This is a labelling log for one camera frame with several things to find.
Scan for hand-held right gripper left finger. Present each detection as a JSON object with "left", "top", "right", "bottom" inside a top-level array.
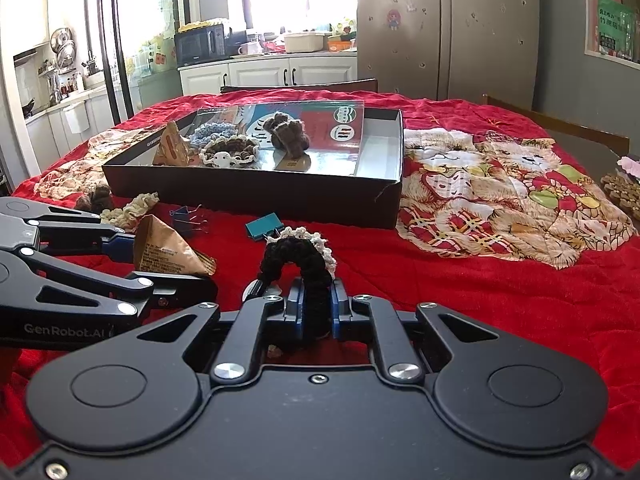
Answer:
[{"left": 135, "top": 277, "right": 307, "bottom": 383}]

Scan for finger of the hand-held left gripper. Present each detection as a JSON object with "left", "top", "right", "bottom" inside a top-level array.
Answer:
[
  {"left": 0, "top": 250, "right": 219, "bottom": 319},
  {"left": 0, "top": 197, "right": 137, "bottom": 264}
]

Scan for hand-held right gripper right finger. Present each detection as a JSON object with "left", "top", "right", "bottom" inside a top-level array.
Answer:
[{"left": 330, "top": 279, "right": 501, "bottom": 383}]

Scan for cream crochet scrunchie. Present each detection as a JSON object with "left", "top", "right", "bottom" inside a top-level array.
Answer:
[{"left": 100, "top": 192, "right": 161, "bottom": 232}]

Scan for brown triangular paper packet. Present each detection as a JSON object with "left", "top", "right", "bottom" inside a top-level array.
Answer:
[
  {"left": 151, "top": 121, "right": 192, "bottom": 167},
  {"left": 132, "top": 214, "right": 218, "bottom": 277}
]

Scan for black and white crochet scrunchie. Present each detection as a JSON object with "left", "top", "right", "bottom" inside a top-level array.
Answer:
[{"left": 256, "top": 226, "right": 337, "bottom": 341}]

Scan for dark brown fuzzy scrunchie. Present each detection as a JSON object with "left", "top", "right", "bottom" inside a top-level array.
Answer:
[{"left": 75, "top": 183, "right": 114, "bottom": 214}]

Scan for small blue binder clip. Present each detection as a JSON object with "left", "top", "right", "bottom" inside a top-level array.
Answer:
[{"left": 169, "top": 205, "right": 211, "bottom": 236}]

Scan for teal binder clip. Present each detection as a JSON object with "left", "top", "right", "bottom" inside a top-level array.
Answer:
[{"left": 245, "top": 212, "right": 284, "bottom": 241}]

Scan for black cardboard box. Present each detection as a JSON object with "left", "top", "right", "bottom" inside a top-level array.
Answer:
[{"left": 101, "top": 106, "right": 405, "bottom": 231}]

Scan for light blue crochet scrunchie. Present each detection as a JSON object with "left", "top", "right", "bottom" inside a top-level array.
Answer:
[{"left": 187, "top": 121, "right": 248, "bottom": 147}]

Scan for brown and white crochet scrunchie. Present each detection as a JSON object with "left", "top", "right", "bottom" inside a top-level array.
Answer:
[{"left": 199, "top": 135, "right": 260, "bottom": 169}]

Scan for brown furry hair claw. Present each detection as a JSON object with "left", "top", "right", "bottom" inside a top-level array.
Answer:
[{"left": 262, "top": 114, "right": 311, "bottom": 157}]

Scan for white hanging bin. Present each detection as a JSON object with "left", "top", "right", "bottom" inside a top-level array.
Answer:
[{"left": 62, "top": 101, "right": 91, "bottom": 134}]

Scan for red printed blanket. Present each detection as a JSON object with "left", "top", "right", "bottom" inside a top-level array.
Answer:
[{"left": 0, "top": 92, "right": 640, "bottom": 466}]

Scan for printed book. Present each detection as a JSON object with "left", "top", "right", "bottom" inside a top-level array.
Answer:
[{"left": 192, "top": 101, "right": 366, "bottom": 177}]

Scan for steel pot lids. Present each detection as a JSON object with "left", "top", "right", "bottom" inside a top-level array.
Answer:
[{"left": 50, "top": 27, "right": 76, "bottom": 68}]

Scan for black microwave oven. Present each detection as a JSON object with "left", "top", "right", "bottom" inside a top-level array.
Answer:
[{"left": 174, "top": 24, "right": 227, "bottom": 67}]

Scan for dark wooden chair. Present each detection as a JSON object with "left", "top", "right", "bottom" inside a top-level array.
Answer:
[{"left": 220, "top": 78, "right": 378, "bottom": 95}]

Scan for white kitchen cabinet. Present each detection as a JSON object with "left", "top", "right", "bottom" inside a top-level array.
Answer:
[{"left": 179, "top": 52, "right": 358, "bottom": 96}]

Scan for white lidded pot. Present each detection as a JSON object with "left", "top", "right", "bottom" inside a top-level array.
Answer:
[{"left": 283, "top": 32, "right": 323, "bottom": 54}]

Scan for silver refrigerator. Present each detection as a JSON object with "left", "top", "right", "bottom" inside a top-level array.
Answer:
[{"left": 356, "top": 0, "right": 543, "bottom": 106}]

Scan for green paper sign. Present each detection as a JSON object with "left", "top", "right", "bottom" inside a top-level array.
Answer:
[{"left": 597, "top": 0, "right": 636, "bottom": 58}]

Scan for black sliding door frame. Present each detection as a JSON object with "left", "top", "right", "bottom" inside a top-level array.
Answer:
[{"left": 102, "top": 0, "right": 146, "bottom": 122}]

